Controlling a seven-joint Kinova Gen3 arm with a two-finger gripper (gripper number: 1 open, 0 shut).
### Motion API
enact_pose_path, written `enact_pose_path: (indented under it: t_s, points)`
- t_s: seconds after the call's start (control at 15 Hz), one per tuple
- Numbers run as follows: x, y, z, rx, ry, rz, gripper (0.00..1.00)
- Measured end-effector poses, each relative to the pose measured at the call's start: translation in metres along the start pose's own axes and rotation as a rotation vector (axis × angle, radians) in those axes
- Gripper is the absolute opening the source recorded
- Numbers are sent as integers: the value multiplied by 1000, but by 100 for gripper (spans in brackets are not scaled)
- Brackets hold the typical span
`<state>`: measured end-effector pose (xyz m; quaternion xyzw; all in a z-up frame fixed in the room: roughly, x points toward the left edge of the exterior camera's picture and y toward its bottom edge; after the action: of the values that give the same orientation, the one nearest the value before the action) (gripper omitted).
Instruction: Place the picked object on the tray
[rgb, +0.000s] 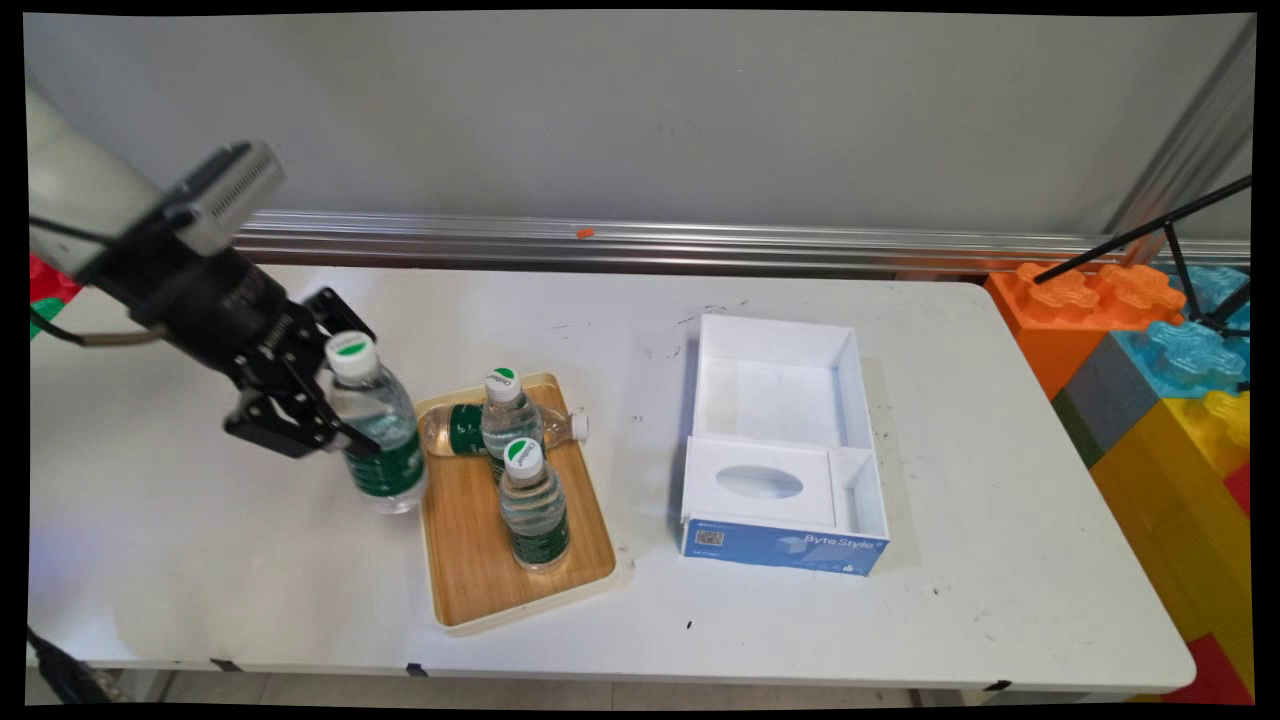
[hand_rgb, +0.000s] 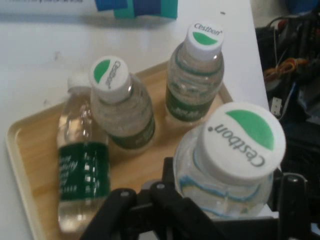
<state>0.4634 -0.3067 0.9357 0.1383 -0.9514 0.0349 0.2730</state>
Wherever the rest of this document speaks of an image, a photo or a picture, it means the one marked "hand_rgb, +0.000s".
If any water bottle green label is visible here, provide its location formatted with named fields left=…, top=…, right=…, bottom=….
left=164, top=21, right=225, bottom=126
left=56, top=74, right=112, bottom=232
left=173, top=102, right=287, bottom=221
left=88, top=56, right=157, bottom=155

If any white box with blue front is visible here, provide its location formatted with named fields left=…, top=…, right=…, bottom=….
left=0, top=0, right=179, bottom=20

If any blue round object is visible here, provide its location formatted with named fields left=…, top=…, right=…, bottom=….
left=286, top=0, right=320, bottom=14

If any lying water bottle green label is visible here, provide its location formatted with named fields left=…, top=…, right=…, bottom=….
left=56, top=74, right=112, bottom=232

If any dark equipment with coloured wires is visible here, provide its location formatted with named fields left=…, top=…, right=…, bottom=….
left=254, top=9, right=320, bottom=176

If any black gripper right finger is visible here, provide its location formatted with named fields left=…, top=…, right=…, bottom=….
left=268, top=167, right=311, bottom=240

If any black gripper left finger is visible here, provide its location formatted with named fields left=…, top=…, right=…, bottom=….
left=82, top=156, right=226, bottom=240

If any wooden tray with cream rim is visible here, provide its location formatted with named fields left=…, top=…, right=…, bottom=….
left=5, top=58, right=235, bottom=240

